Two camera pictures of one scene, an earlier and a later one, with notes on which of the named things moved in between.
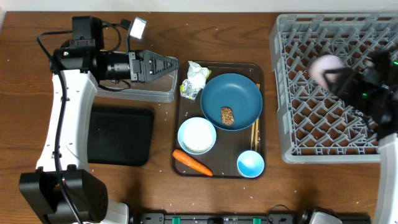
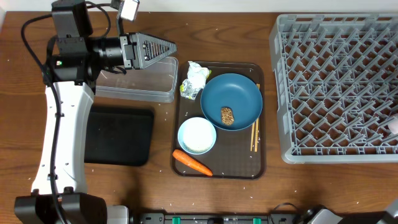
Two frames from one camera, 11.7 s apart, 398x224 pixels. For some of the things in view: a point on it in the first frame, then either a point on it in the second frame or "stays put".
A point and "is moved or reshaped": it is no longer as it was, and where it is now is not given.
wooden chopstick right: [257, 119] stays put
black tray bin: [121, 136] stays put
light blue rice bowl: [197, 135] stays put
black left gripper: [142, 71] → [137, 58]
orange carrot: [192, 162] stays put
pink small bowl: [321, 63] is moved or reshaped
